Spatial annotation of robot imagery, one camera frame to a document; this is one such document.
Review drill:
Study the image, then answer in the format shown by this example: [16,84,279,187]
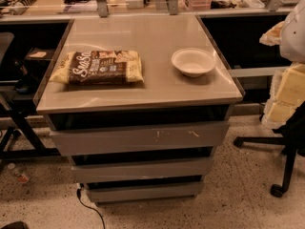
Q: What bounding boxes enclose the black office chair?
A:
[233,100,305,198]

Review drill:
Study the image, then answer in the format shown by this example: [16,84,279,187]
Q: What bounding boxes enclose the grey drawer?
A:
[86,181,203,203]
[51,121,229,156]
[71,157,213,183]

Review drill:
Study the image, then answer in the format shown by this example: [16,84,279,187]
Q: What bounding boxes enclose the brown yellow snack bag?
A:
[50,51,144,85]

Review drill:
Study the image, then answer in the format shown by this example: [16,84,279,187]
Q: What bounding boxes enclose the black desk frame left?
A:
[0,92,60,160]

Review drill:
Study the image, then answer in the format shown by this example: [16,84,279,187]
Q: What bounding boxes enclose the black floor cable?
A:
[75,188,107,229]

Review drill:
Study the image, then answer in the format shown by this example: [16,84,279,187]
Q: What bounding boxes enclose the plastic bottle on floor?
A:
[8,163,30,184]

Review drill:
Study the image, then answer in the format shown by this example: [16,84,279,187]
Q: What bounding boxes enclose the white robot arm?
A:
[259,0,305,129]

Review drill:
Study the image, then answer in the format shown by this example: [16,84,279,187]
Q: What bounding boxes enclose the white paper bowl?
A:
[172,48,216,77]

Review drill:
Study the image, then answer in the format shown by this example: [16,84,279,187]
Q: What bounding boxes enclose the grey drawer cabinet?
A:
[37,15,242,203]

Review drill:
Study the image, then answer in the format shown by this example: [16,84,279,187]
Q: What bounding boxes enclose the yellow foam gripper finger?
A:
[262,63,305,129]

